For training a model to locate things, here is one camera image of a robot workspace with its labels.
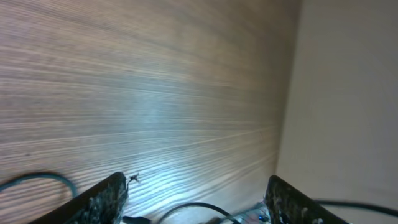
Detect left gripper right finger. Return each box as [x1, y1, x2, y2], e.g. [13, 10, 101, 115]
[264, 175, 348, 224]

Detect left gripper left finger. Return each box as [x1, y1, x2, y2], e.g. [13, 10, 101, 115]
[30, 172, 127, 224]

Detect black USB cable with plug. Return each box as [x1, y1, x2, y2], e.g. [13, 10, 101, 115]
[0, 172, 78, 198]

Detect cardboard box wall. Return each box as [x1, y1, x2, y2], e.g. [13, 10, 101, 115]
[276, 0, 397, 209]

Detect right camera black cable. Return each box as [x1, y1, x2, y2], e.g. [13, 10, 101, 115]
[313, 199, 398, 218]

